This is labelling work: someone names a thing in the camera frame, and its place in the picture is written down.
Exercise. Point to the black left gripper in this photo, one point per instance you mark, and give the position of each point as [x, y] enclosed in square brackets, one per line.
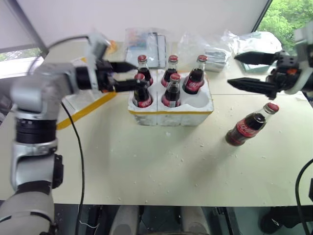
[105, 77]

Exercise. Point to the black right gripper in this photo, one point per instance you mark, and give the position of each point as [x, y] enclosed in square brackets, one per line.
[283, 71]

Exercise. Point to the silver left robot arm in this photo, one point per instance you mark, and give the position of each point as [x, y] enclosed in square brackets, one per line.
[31, 93]

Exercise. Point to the glass cola bottle red cap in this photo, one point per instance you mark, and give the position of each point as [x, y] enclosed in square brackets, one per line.
[194, 83]
[144, 71]
[171, 95]
[171, 71]
[247, 128]
[141, 99]

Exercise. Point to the white foam yellow-taped box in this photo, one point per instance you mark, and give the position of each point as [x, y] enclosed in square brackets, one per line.
[83, 104]

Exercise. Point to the white foam bottle crate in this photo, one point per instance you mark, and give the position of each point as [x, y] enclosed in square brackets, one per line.
[171, 117]

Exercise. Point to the white plastic bag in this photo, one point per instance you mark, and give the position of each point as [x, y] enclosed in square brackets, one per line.
[259, 41]

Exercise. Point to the orange snack packet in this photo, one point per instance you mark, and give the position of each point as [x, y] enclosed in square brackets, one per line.
[113, 47]

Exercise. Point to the clear bag with colourful print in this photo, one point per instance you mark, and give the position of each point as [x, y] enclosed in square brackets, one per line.
[138, 40]

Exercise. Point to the stack of silver foil packs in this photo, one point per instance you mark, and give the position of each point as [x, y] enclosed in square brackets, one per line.
[215, 58]

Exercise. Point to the clear crumpled plastic bag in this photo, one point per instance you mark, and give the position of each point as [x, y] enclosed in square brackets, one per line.
[193, 45]

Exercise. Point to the black rounded shape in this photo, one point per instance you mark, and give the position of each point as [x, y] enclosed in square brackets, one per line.
[276, 220]

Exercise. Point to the grey rounded shape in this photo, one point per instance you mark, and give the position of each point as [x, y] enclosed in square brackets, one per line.
[195, 220]

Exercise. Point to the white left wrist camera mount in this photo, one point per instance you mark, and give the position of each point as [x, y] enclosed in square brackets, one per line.
[96, 45]

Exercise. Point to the dark window frame post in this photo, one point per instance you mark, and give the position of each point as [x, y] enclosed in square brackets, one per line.
[262, 14]
[29, 27]

